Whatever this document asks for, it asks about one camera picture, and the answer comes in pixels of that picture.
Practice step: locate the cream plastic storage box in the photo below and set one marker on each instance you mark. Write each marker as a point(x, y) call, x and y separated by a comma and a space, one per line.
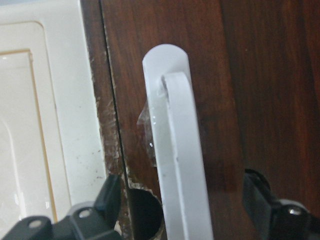
point(51, 154)

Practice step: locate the dark brown wooden drawer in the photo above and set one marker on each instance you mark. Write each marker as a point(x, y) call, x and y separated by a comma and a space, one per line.
point(255, 69)

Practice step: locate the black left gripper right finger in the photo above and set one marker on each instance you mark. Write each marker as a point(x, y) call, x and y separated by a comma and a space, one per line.
point(275, 218)

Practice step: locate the white drawer handle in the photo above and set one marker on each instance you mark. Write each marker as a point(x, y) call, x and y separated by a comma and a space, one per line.
point(177, 144)

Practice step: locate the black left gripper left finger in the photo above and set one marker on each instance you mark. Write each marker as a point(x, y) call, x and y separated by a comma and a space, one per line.
point(92, 220)

